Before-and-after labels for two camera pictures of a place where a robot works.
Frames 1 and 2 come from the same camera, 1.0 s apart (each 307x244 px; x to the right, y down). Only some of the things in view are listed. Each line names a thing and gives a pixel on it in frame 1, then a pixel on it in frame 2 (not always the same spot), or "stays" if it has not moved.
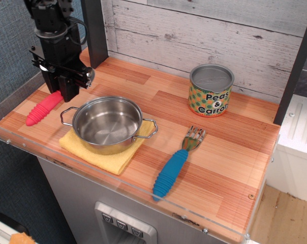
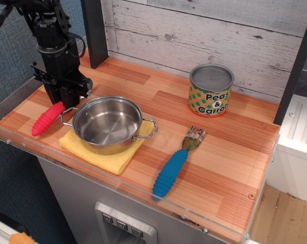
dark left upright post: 91,12 stays
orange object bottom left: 21,238 stays
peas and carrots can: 210,85 stays
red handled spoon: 54,99 → 47,117
